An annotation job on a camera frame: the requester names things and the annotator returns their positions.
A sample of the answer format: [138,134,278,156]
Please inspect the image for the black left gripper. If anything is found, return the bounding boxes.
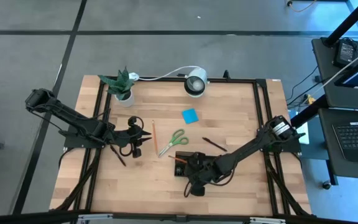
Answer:
[114,116,152,149]

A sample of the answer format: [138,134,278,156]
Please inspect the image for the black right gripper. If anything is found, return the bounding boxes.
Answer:
[182,152,220,185]

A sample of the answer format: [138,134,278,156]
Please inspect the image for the black mesh desk organizer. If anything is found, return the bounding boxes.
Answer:
[174,151,198,179]

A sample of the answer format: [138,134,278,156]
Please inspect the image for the green-handled scissors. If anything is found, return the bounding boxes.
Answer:
[157,128,189,158]

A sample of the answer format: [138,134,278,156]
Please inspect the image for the black pen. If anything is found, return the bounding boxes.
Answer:
[110,145,127,167]

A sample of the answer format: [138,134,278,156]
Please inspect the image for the dark brown pen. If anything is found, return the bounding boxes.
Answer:
[201,138,229,153]

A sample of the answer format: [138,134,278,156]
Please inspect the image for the blue sticky note pad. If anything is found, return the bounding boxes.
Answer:
[181,108,200,125]

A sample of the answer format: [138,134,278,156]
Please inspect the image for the green plant in white pot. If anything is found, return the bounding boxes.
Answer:
[97,66,136,109]

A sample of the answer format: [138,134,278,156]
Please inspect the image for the white cylindrical lamp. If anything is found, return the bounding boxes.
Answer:
[183,65,210,99]

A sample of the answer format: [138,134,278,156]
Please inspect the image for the black metal bar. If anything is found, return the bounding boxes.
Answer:
[291,95,328,125]

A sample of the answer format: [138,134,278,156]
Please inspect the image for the black desk leg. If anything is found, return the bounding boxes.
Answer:
[325,158,337,186]

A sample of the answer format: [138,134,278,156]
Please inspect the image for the black rig crossbar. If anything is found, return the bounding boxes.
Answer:
[0,208,358,224]

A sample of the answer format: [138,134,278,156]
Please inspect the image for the black desk top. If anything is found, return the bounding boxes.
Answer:
[318,107,358,182]
[311,36,358,112]

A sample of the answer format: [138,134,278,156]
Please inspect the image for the black power adapter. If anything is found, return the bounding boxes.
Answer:
[333,37,358,68]

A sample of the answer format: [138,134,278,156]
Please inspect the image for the black left wrist camera cable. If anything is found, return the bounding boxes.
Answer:
[119,115,145,157]

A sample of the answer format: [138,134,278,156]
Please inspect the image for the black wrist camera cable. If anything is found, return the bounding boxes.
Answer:
[119,115,145,157]
[183,174,229,198]

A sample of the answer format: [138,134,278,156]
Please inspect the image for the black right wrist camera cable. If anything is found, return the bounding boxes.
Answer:
[183,174,229,198]

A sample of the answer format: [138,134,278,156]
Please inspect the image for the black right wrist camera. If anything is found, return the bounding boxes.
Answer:
[190,183,206,197]

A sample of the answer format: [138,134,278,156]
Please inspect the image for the white cable with plug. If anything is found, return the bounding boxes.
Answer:
[128,65,198,82]

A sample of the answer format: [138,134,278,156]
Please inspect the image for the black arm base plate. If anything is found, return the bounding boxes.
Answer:
[59,129,108,149]
[258,132,301,153]

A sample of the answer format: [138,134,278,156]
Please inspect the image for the silver bracket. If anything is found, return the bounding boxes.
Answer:
[76,213,114,224]
[249,217,287,224]

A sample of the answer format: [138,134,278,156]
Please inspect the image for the black aluminium table frame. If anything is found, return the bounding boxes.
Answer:
[50,75,312,218]

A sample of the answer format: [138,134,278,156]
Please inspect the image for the black floor cable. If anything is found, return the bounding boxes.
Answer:
[286,64,323,108]

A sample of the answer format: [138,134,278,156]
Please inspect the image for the thin white cord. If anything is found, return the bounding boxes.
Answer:
[317,43,358,91]

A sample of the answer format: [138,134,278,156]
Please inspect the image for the orange floor cable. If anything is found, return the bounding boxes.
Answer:
[286,0,318,14]

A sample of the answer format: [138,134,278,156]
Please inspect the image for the black vertical post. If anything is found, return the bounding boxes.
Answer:
[321,0,358,48]

